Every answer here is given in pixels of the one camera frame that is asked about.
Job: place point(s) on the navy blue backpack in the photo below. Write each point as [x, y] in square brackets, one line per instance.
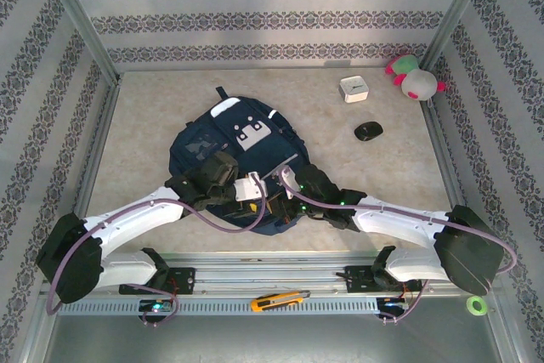
[255, 154]

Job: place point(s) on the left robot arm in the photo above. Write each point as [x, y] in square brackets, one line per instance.
[136, 218]

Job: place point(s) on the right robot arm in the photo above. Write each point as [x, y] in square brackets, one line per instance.
[404, 222]

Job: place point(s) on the black computer mouse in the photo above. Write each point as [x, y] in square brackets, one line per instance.
[369, 131]

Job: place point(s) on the yellow utility knife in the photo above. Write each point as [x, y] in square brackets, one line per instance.
[272, 301]

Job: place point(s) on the white square alarm clock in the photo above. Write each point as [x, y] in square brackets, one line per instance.
[353, 89]

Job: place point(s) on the grey pink green plush toy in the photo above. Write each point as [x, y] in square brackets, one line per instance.
[418, 84]

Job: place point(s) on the green tape roll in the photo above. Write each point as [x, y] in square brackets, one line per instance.
[469, 305]

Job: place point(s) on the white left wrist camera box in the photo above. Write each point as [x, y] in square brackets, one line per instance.
[251, 186]

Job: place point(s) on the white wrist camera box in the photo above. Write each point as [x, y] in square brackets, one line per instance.
[287, 178]
[251, 186]

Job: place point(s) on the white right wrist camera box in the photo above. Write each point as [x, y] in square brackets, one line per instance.
[287, 178]

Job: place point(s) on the aluminium mounting rail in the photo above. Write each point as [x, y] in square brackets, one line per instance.
[272, 271]

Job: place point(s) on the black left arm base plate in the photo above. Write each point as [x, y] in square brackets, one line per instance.
[183, 280]

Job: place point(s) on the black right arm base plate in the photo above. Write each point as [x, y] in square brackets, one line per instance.
[357, 280]

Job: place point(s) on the aluminium table side rail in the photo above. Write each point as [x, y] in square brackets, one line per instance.
[444, 146]
[104, 142]

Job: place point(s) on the aluminium frame post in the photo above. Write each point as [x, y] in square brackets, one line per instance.
[457, 10]
[76, 18]

